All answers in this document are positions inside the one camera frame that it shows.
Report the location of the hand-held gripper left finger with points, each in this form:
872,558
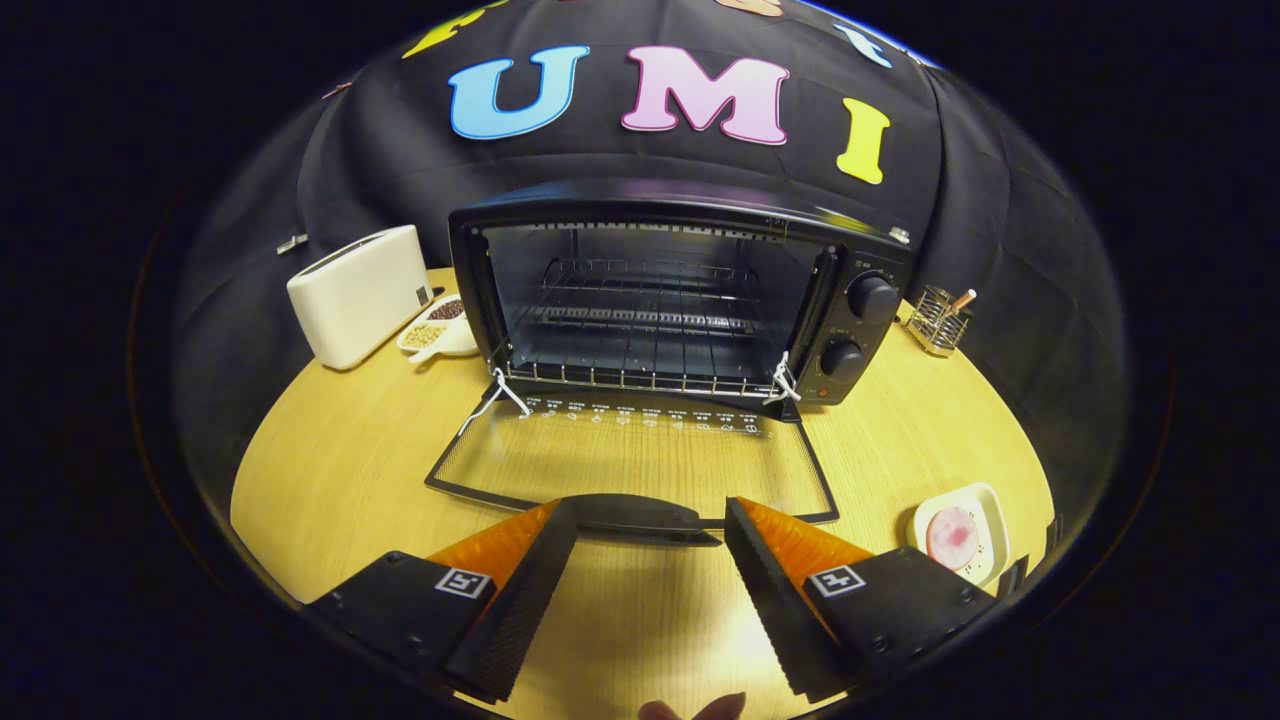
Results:
520,610

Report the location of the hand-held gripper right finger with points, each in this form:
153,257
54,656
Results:
775,610

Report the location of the glass toaster oven door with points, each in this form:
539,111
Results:
640,515

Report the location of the pink ham slice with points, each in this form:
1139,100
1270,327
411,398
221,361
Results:
952,538

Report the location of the cream plate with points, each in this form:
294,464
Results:
990,520

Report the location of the black toaster oven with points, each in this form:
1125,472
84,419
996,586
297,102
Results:
660,195

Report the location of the black oven knob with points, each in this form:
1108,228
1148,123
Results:
843,360
873,297

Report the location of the white toaster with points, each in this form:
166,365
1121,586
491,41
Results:
360,295

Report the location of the white snack dish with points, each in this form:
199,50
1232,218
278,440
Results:
440,335

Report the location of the silver cloth clip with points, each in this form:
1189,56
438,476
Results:
292,243

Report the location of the pink cloth clip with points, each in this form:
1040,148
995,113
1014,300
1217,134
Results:
336,91

